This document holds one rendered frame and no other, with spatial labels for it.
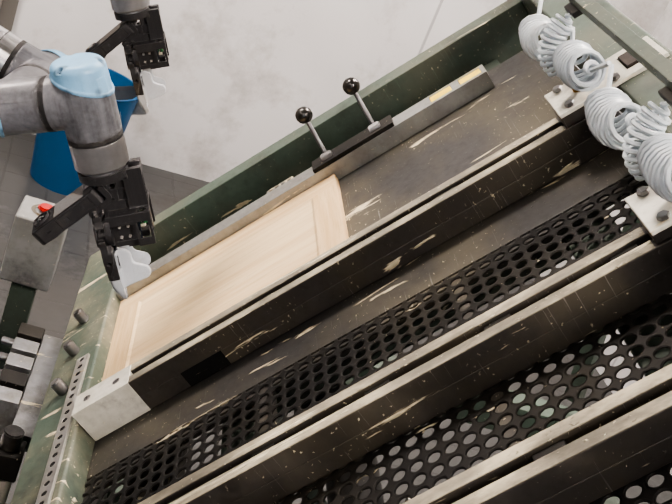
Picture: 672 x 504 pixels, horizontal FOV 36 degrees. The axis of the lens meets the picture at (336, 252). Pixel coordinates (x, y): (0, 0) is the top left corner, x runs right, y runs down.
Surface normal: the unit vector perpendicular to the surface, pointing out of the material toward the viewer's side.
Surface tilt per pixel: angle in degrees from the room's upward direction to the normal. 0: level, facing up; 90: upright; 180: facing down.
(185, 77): 90
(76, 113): 95
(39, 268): 90
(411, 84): 90
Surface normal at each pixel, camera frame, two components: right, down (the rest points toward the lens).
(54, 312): 0.36, -0.84
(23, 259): 0.07, 0.45
